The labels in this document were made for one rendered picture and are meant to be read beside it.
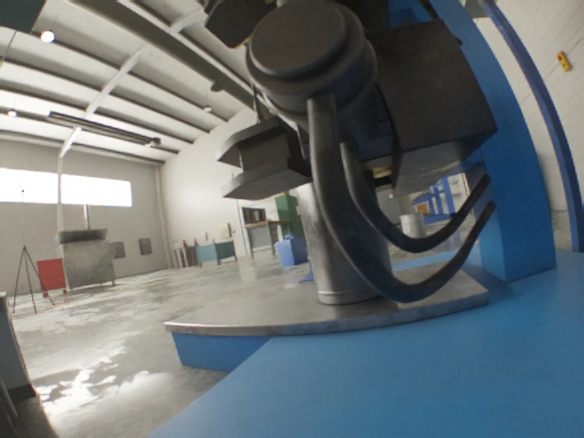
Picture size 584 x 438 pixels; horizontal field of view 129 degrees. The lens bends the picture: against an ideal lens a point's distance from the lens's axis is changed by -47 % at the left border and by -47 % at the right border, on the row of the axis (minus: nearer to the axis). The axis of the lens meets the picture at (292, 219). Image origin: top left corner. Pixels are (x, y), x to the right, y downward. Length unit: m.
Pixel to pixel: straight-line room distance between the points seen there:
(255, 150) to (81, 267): 7.90
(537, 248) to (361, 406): 0.54
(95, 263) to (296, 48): 8.26
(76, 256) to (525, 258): 8.33
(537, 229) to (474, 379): 0.44
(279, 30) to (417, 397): 0.39
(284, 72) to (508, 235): 0.58
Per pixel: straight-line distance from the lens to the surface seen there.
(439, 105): 0.37
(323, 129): 0.19
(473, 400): 0.32
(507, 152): 0.68
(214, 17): 0.74
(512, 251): 0.66
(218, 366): 0.78
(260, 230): 6.68
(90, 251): 8.34
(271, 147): 0.44
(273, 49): 0.21
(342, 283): 0.61
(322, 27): 0.21
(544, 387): 0.33
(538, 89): 1.20
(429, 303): 0.53
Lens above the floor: 0.33
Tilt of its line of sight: 5 degrees up
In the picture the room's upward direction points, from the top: 12 degrees counter-clockwise
